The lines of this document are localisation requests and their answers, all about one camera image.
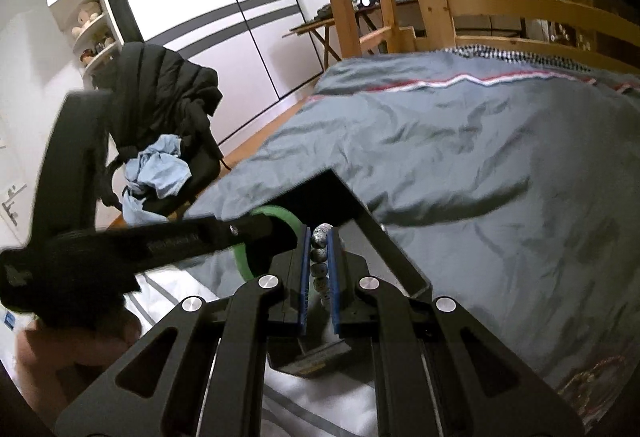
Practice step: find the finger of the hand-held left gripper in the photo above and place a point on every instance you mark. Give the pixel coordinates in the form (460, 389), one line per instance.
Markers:
(200, 239)

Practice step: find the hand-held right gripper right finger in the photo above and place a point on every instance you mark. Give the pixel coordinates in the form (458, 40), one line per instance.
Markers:
(336, 277)

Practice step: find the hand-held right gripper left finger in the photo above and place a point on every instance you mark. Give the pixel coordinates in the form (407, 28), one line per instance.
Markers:
(303, 277)

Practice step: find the black jewelry box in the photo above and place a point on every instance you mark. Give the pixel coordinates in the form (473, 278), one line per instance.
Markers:
(390, 257)

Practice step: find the green bangle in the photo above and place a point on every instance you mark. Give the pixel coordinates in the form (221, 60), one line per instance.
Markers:
(282, 213)

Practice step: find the black chair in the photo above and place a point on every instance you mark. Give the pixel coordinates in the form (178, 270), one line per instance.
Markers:
(202, 174)

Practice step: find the light blue cloth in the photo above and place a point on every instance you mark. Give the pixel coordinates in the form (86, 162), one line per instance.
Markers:
(160, 167)

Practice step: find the black puffer jacket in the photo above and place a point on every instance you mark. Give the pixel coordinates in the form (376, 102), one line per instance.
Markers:
(160, 87)

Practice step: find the grey duvet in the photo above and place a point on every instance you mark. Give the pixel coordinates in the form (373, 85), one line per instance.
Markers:
(475, 142)

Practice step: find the white corner shelf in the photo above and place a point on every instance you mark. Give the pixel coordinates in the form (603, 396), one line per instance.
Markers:
(97, 52)

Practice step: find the white striped wardrobe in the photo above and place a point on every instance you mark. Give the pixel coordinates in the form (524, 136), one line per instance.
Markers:
(200, 17)

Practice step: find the wooden folding table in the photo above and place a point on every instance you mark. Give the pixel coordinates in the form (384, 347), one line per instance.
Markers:
(315, 29)

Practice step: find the beige plush toy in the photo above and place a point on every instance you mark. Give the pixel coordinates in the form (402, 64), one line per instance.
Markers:
(87, 17)

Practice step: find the black bag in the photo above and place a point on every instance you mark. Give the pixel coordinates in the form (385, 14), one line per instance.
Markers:
(324, 11)

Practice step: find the wooden desk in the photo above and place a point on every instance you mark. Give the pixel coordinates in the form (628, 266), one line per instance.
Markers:
(405, 12)

